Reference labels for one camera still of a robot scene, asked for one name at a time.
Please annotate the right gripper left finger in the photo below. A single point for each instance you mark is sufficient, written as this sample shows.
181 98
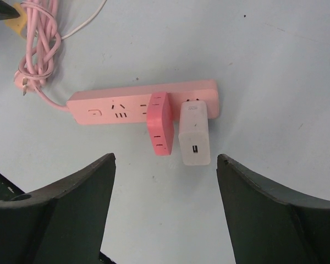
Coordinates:
63 222

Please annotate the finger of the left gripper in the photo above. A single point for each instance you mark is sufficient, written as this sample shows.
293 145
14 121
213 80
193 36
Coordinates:
7 11

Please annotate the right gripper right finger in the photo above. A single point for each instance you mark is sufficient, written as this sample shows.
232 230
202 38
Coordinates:
269 222

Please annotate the yellow charger plug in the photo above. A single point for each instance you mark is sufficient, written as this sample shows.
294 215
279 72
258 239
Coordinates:
18 25

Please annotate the white cube charger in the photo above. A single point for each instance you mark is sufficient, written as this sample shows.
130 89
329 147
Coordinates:
193 135

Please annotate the pink power strip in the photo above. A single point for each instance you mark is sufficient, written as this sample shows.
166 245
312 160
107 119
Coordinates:
129 104

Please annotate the pink square adapter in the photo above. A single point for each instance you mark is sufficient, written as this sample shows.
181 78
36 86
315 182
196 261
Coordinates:
159 122

